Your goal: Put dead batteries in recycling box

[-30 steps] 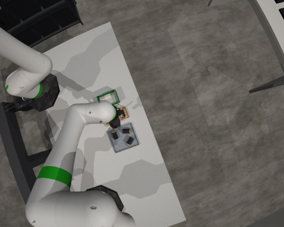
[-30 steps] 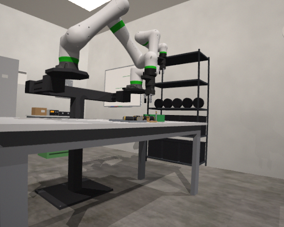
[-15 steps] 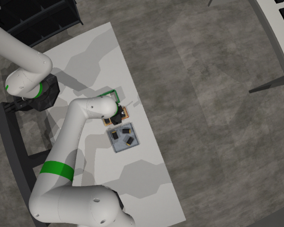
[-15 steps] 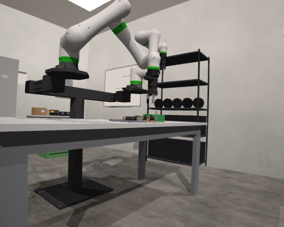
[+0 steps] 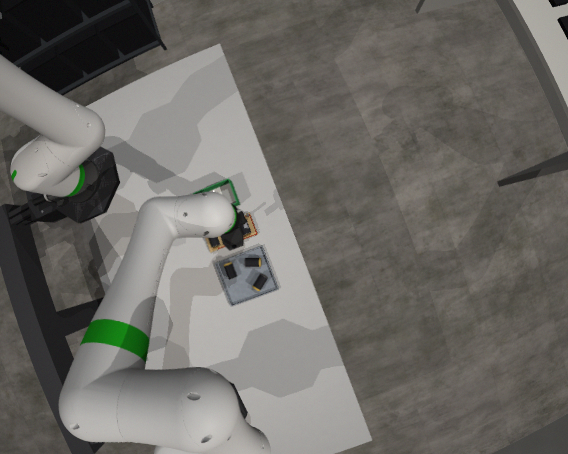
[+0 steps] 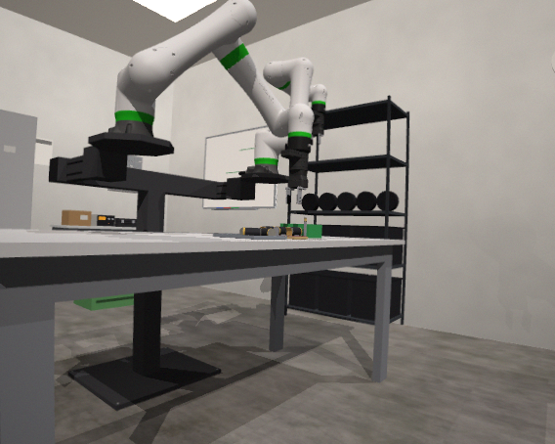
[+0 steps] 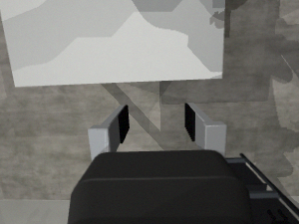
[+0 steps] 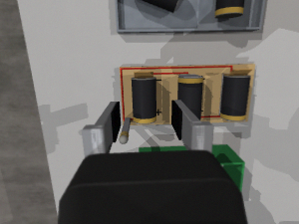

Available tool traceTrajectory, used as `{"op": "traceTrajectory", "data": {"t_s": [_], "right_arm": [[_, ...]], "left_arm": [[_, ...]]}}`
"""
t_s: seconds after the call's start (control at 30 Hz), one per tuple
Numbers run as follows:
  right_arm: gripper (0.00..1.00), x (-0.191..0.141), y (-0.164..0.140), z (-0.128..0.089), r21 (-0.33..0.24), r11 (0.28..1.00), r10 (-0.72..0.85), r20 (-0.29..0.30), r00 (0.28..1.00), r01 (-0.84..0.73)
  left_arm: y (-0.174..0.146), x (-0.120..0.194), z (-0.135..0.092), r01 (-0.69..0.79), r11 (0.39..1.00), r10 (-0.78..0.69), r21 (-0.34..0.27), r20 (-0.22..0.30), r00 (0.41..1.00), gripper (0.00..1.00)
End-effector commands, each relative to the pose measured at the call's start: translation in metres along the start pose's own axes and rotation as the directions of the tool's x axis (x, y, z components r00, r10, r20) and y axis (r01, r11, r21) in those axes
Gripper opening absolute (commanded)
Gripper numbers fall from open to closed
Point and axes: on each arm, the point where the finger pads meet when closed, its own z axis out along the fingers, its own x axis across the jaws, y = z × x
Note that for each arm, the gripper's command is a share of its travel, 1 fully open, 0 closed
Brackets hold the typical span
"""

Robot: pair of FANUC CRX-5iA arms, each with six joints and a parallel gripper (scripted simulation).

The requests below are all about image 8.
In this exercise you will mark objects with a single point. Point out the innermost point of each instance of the black battery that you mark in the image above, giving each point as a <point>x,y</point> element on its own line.
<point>144,100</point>
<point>225,9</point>
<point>168,5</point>
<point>234,97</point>
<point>189,91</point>

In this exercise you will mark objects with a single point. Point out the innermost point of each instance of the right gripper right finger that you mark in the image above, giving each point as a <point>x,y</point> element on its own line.
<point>195,134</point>

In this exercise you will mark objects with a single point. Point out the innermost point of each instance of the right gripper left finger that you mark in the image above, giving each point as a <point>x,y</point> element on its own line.
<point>99,137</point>

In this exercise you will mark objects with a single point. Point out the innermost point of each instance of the tan battery holder board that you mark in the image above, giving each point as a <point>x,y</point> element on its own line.
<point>166,90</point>

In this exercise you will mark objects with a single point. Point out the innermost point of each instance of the green open-top box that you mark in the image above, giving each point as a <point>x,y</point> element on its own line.
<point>229,160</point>

